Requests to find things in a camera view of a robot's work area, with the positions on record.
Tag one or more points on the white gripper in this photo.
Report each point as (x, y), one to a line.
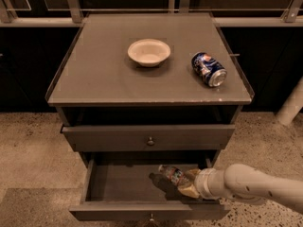
(201, 182)

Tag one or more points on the clear plastic water bottle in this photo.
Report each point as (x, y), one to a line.
(176, 176)

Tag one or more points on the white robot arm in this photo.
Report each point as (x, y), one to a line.
(246, 184)

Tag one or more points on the round top drawer knob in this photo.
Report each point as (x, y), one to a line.
(150, 142)

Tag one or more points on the grey open middle drawer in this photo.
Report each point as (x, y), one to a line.
(126, 185)

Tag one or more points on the grey top drawer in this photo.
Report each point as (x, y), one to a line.
(135, 137)

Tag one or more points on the grey drawer cabinet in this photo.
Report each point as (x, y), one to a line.
(99, 85)

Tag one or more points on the blue Pepsi can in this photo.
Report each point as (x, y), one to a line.
(208, 69)

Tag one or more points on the white paper bowl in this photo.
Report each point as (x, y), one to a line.
(148, 52)

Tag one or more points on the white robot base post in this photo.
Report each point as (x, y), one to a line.
(292, 105)

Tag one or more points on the metal railing frame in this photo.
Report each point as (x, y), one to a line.
(224, 13)

